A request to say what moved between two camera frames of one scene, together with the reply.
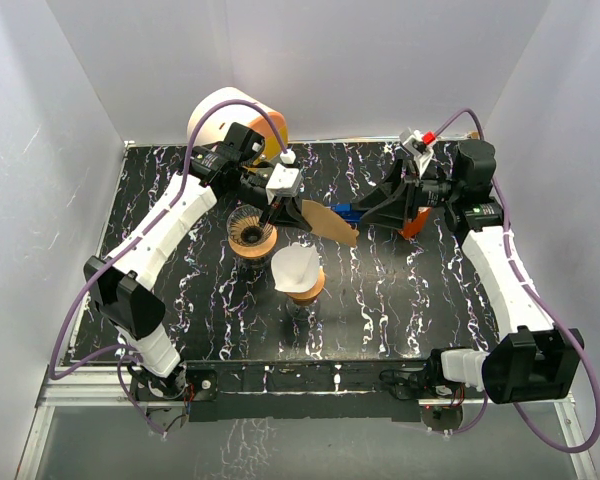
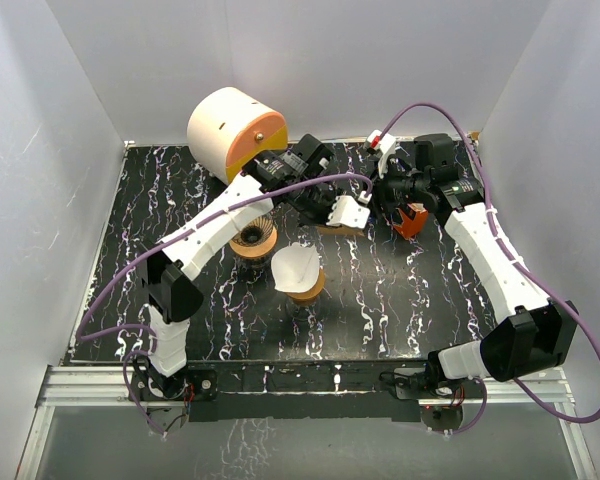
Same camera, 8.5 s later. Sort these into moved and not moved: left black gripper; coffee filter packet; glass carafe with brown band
Moved: left black gripper
Not moved: coffee filter packet; glass carafe with brown band
